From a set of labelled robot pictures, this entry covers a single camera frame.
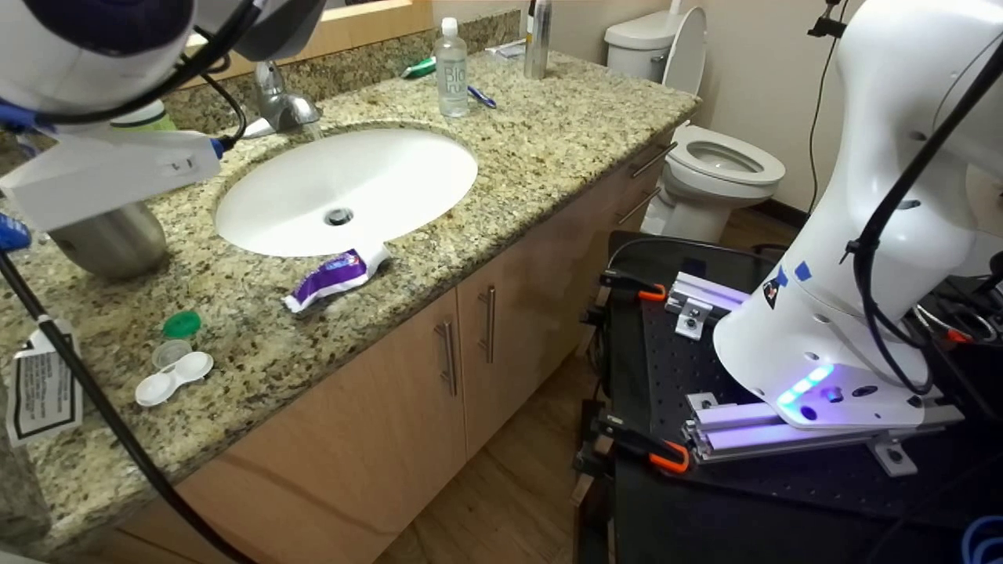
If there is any white contact lens case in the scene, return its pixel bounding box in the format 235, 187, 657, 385
130, 351, 220, 413

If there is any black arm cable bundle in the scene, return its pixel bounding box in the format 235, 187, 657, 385
839, 38, 1003, 400

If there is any chrome faucet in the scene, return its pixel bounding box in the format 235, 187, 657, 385
235, 60, 327, 144

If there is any black camera stand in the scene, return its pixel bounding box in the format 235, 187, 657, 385
801, 0, 856, 45

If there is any white toilet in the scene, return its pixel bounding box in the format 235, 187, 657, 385
602, 2, 791, 247

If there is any metal door handle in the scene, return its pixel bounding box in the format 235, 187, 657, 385
473, 282, 500, 367
432, 313, 462, 400

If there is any small green tube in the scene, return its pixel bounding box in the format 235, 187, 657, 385
400, 52, 441, 84

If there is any orange handled clamp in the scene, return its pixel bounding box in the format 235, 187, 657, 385
597, 267, 672, 310
585, 412, 700, 481

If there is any white oval sink basin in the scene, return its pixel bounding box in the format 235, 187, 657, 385
209, 121, 481, 262

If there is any silver spray can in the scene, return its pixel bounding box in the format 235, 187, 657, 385
521, 0, 555, 84

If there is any blue plastic clip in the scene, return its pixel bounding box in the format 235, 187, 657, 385
0, 210, 33, 256

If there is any wooden vanity cabinet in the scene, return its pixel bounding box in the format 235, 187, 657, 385
74, 121, 680, 564

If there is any wooden framed mirror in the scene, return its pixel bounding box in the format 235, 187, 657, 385
174, 0, 435, 70

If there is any metal drawer handle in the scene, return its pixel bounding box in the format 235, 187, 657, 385
609, 193, 651, 233
621, 140, 667, 178

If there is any green round cap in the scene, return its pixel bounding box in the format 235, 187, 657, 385
160, 308, 204, 346

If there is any stainless steel cup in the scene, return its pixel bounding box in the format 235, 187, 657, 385
46, 202, 172, 284

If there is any white printed label tag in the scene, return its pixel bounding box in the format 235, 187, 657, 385
4, 329, 83, 450

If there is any purple white toothpaste tube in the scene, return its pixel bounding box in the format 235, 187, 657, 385
280, 243, 396, 321

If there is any black robot cart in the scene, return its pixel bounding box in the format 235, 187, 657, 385
569, 229, 1003, 564

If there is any long aluminium mounting rail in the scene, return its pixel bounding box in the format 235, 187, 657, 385
683, 389, 967, 481

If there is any small blue handled tool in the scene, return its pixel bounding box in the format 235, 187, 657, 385
462, 83, 500, 112

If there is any wooden cabinet door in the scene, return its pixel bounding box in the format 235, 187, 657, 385
168, 284, 471, 564
458, 229, 540, 457

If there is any clear plastic bottle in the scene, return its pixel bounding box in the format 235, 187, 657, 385
432, 12, 473, 121

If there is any short aluminium mounting rail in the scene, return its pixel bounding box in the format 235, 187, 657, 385
661, 269, 757, 346

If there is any thick black camera cable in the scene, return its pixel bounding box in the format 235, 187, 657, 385
0, 251, 258, 564

